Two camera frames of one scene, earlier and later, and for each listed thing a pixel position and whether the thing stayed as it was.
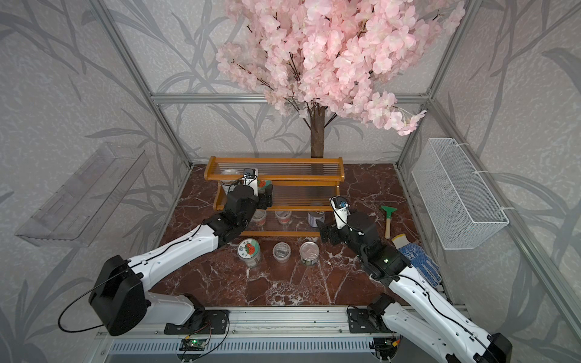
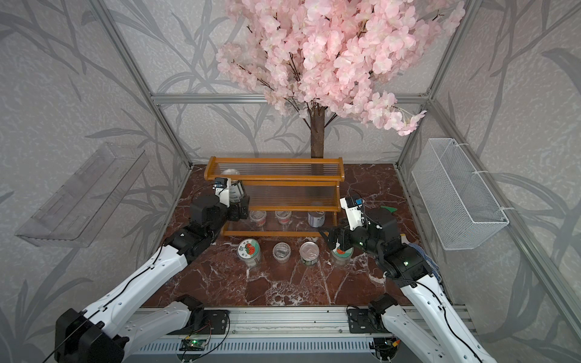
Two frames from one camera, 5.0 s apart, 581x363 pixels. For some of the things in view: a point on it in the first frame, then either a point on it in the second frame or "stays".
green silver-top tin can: (309, 252) stays
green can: (265, 186) to (340, 259)
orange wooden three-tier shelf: (303, 191) stays
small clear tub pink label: (281, 251) stays
